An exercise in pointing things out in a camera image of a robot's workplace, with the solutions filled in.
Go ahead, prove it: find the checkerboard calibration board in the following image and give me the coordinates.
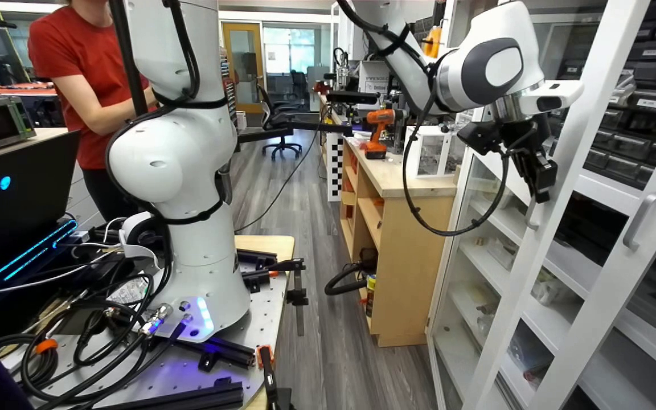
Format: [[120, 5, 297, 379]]
[[326, 130, 347, 203]]

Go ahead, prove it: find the black hose loop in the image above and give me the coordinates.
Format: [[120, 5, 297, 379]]
[[321, 260, 379, 299]]

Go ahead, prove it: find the black metal rod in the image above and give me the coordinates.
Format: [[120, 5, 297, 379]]
[[108, 0, 152, 118]]

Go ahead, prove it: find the black aluminium extrusion bar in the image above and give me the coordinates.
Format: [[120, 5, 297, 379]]
[[99, 376, 248, 410]]

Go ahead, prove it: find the silver door handle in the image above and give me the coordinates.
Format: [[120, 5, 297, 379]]
[[525, 193, 546, 232], [620, 189, 656, 253]]

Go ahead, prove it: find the person in red shirt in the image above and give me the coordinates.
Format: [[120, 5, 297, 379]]
[[26, 0, 157, 224]]

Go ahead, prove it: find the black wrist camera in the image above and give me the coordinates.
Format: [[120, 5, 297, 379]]
[[455, 116, 510, 160]]

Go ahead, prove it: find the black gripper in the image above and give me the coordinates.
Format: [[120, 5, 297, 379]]
[[501, 110, 562, 204]]

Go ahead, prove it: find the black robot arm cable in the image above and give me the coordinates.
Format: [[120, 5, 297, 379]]
[[333, 0, 515, 239]]

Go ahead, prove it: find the black case with blue edges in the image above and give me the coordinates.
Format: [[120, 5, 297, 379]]
[[0, 215, 81, 314]]

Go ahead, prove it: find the black clamp with orange handle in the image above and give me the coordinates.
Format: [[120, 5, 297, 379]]
[[257, 343, 299, 410]]

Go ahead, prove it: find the wooden framed glass door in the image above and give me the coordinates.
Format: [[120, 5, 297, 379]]
[[218, 20, 267, 118]]

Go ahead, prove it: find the white framed clear box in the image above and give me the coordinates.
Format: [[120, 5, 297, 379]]
[[403, 122, 466, 183]]

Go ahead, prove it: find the white plastic part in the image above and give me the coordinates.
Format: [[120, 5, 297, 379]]
[[99, 210, 162, 265]]

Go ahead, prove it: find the black table clamp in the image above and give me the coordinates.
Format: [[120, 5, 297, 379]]
[[197, 334, 260, 376]]

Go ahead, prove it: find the black table cable bundle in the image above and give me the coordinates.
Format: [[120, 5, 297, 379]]
[[0, 257, 190, 410]]

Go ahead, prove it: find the black pole base clamp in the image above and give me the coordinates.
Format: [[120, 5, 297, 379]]
[[234, 245, 308, 296]]

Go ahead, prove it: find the black office chair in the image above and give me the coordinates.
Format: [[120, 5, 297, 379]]
[[256, 81, 308, 162]]

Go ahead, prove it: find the white shelf cabinet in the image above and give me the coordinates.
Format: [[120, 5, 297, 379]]
[[425, 0, 656, 410]]

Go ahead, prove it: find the orange cable connector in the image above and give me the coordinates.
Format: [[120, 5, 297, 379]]
[[29, 334, 61, 359]]

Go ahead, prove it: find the beige desk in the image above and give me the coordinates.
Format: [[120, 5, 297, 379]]
[[0, 126, 72, 171]]

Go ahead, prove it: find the white glass cabinet door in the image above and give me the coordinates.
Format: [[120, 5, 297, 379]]
[[529, 101, 656, 410], [425, 0, 653, 410]]

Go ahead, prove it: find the black monitor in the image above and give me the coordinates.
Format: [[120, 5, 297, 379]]
[[0, 130, 81, 239]]

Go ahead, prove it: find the orange cordless drill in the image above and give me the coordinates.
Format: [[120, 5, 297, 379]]
[[359, 108, 398, 162]]

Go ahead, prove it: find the wooden cabinet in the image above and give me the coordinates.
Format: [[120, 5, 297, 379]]
[[337, 130, 461, 349]]

